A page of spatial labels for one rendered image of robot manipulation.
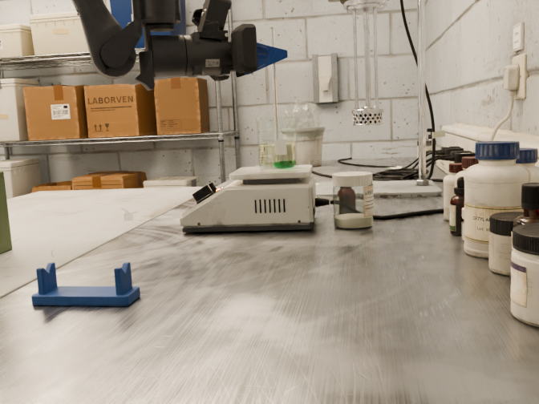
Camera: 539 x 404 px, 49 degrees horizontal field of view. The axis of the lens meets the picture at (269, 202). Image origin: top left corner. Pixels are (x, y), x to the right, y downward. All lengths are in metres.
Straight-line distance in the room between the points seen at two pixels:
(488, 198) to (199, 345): 0.38
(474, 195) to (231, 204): 0.35
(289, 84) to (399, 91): 0.59
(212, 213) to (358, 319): 0.42
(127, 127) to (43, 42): 0.61
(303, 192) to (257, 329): 0.40
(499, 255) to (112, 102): 2.73
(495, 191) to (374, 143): 2.62
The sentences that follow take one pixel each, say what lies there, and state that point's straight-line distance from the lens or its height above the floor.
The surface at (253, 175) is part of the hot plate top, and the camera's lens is 0.87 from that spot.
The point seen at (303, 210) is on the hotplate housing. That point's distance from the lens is 0.86.
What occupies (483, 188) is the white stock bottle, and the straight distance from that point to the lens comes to 0.70.
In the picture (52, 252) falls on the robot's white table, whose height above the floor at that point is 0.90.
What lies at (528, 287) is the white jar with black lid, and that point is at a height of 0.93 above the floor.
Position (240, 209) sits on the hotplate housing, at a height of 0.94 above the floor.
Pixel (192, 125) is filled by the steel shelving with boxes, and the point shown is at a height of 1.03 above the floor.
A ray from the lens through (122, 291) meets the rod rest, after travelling 0.59.
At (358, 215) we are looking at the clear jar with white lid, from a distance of 0.87.
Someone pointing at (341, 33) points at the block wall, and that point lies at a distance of 3.32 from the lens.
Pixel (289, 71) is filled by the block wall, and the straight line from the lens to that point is 3.33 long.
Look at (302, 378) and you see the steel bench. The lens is 0.41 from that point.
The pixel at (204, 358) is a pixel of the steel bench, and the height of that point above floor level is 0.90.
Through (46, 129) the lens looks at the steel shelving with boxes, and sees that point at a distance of 3.33.
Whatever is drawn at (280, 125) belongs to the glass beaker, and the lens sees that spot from 0.89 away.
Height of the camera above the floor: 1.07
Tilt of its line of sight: 8 degrees down
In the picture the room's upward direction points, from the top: 3 degrees counter-clockwise
